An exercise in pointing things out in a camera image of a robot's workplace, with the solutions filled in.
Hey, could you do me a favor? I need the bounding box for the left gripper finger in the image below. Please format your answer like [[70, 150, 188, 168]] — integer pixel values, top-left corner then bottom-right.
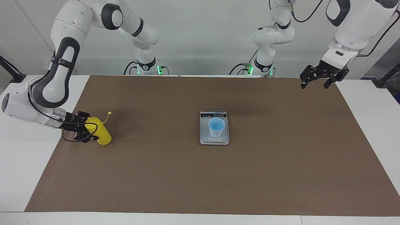
[[323, 67, 350, 89], [299, 65, 320, 89]]

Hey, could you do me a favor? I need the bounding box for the yellow squeeze bottle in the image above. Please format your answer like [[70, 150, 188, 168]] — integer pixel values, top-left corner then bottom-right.
[[84, 111, 112, 146]]

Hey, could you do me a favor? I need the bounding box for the light blue plastic cup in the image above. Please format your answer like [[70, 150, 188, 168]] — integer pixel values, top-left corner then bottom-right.
[[208, 117, 226, 138]]

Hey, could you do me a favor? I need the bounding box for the silver digital kitchen scale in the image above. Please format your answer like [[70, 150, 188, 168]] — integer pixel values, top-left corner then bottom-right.
[[199, 110, 230, 146]]

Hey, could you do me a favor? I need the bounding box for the brown table mat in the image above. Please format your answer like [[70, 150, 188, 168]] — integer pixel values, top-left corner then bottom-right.
[[24, 75, 400, 217]]

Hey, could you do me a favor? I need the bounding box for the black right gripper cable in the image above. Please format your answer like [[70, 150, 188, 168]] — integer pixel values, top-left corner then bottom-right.
[[27, 89, 99, 143]]

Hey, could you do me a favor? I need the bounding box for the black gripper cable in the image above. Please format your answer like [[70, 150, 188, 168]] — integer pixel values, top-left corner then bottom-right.
[[287, 0, 400, 58], [27, 89, 99, 143]]

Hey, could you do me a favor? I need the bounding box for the black camera stand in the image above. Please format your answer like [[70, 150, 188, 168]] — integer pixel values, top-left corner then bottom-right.
[[0, 55, 27, 83], [374, 62, 400, 88]]

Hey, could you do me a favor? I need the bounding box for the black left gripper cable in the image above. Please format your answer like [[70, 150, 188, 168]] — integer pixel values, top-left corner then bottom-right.
[[287, 0, 400, 58]]

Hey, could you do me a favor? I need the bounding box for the black right arm base cable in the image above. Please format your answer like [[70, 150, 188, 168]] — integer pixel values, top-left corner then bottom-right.
[[123, 61, 140, 76]]

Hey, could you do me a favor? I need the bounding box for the black arm base cable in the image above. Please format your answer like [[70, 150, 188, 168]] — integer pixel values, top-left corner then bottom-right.
[[229, 48, 260, 76], [123, 61, 140, 76]]

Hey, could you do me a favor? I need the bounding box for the black left arm base cable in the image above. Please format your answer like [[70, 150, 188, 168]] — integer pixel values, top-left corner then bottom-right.
[[229, 48, 260, 76]]

